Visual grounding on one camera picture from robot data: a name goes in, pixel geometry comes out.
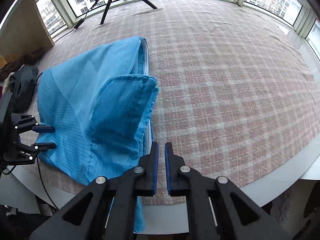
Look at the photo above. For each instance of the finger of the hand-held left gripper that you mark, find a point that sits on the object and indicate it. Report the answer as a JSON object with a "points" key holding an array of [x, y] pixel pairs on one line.
{"points": [[46, 146], [45, 129]]}

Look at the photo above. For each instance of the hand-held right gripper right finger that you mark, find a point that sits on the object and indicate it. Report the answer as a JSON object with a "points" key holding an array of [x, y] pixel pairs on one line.
{"points": [[167, 170]]}

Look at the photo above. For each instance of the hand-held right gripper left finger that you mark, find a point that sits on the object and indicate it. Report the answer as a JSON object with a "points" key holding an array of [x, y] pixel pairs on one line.
{"points": [[155, 170]]}

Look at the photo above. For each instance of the blue striped work garment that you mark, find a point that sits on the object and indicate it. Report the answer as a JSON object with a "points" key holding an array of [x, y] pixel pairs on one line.
{"points": [[75, 85]]}

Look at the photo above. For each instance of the dark grey cloth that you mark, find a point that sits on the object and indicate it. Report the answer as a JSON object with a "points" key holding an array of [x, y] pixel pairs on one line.
{"points": [[23, 90]]}

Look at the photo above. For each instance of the white cloth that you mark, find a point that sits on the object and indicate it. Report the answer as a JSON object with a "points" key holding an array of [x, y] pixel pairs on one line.
{"points": [[11, 76]]}

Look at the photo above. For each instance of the brown cloth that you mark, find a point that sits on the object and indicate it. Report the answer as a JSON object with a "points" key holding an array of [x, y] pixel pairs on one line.
{"points": [[27, 58]]}

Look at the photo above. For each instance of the black speckled clothing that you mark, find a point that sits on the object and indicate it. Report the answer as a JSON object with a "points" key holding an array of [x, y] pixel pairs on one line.
{"points": [[10, 211]]}

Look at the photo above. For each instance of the wooden cabinet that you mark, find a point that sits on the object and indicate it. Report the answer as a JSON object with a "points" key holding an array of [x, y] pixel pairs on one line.
{"points": [[25, 30]]}

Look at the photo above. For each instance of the pink plaid cloth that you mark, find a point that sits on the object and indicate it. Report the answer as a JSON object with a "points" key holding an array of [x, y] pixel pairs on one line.
{"points": [[225, 80]]}

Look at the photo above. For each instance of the black tripod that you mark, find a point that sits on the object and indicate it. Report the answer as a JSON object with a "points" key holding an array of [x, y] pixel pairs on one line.
{"points": [[106, 10]]}

